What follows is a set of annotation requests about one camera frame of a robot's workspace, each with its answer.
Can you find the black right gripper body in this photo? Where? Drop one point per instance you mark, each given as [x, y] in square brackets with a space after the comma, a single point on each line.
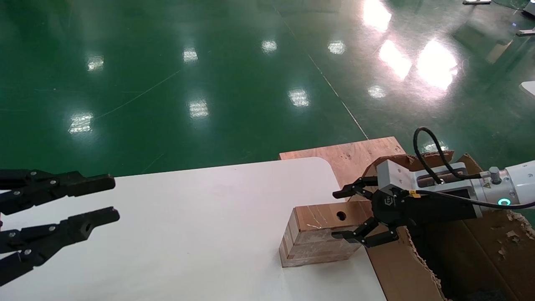
[401, 209]

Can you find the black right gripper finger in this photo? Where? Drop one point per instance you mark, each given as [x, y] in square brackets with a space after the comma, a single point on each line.
[353, 188]
[368, 238]

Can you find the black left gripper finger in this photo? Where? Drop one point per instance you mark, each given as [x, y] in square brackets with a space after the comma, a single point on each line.
[75, 186]
[75, 228]

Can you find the small wooden box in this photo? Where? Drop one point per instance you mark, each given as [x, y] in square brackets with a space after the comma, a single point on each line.
[313, 234]

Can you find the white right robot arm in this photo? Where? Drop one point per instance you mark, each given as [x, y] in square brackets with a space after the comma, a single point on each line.
[518, 179]

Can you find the big cardboard box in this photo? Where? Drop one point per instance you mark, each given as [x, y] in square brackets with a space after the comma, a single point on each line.
[397, 271]

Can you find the plywood board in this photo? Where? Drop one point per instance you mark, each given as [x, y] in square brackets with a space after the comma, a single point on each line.
[359, 159]

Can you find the white rounded floor object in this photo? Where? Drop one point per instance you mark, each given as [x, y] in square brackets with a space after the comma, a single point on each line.
[528, 88]

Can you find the grey floor stand leg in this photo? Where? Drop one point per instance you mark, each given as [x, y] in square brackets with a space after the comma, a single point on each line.
[526, 31]

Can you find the grey flat floor base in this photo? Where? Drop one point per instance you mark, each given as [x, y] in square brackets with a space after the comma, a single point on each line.
[476, 1]

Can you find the grey floor equipment corner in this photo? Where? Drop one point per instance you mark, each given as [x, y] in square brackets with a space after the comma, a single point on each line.
[530, 7]

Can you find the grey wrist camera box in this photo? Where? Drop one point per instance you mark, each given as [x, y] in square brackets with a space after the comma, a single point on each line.
[395, 175]

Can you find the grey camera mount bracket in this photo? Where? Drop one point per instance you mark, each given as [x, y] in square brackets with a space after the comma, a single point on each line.
[455, 170]

